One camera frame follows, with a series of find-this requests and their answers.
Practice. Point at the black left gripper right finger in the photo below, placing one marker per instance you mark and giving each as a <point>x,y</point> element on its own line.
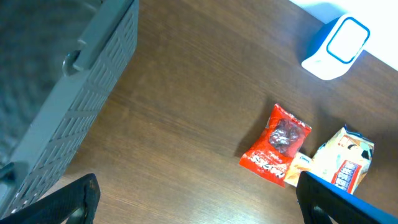
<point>322,202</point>

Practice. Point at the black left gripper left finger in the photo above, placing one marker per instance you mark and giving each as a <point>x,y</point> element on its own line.
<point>74,203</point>

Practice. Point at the yellow snack bag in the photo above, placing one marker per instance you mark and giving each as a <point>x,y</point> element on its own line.
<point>344,160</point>

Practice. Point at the red Hacks candy bag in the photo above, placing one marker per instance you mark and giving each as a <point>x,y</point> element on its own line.
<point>272,154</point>

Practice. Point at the orange Kleenex tissue pack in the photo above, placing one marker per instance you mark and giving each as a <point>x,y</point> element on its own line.
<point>300,163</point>

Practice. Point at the white barcode scanner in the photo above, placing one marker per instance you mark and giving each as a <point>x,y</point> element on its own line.
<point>335,47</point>

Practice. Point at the grey plastic lattice basket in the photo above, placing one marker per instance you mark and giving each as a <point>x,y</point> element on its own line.
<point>60,60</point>

